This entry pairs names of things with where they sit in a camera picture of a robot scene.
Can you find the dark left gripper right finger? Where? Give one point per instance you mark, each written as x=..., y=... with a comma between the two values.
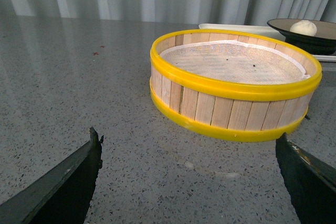
x=309, y=181

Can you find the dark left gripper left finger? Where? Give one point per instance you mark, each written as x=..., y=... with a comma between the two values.
x=63, y=194

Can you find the brown plate with black rim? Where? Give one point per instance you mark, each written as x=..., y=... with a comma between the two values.
x=323, y=43

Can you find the white steamed bun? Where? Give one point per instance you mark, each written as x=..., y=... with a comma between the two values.
x=304, y=27

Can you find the white rectangular plastic tray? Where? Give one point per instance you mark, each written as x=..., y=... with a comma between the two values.
x=264, y=31

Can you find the yellow rimmed wooden steamer basket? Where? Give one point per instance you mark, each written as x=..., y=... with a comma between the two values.
x=228, y=110

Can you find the white mesh steamer liner cloth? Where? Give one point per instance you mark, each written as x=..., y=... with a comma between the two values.
x=235, y=61

